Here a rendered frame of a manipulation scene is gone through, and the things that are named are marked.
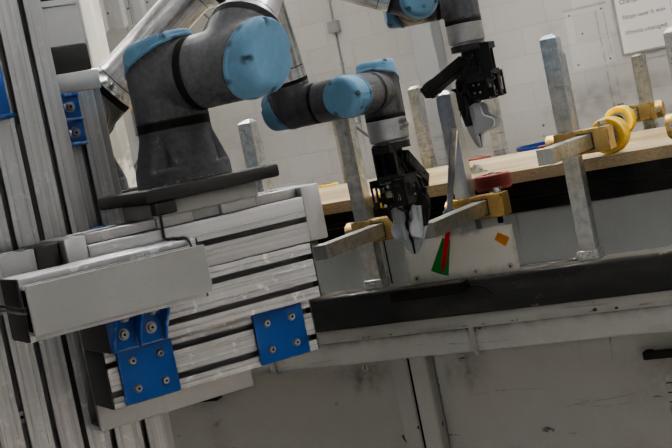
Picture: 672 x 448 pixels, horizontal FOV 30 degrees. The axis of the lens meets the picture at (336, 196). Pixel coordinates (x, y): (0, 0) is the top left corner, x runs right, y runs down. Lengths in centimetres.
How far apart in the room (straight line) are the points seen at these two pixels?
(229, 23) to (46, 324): 53
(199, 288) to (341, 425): 151
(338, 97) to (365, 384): 118
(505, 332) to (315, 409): 70
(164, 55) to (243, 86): 14
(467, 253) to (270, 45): 99
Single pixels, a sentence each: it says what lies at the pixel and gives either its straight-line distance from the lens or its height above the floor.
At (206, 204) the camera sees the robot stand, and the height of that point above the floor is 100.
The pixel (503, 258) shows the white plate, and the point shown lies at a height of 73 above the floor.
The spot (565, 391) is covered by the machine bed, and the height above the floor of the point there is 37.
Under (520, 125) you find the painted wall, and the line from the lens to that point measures 1039.
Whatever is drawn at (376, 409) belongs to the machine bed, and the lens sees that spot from 321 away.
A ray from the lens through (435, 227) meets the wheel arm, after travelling 242.
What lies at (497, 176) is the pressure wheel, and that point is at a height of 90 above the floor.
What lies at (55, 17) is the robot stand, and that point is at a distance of 218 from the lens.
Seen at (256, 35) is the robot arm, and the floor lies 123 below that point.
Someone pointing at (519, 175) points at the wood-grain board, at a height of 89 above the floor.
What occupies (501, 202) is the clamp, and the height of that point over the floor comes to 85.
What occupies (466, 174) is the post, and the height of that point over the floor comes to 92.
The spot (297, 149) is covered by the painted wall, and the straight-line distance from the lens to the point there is 1140.
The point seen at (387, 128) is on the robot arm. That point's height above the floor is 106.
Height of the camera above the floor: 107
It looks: 3 degrees down
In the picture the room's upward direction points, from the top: 11 degrees counter-clockwise
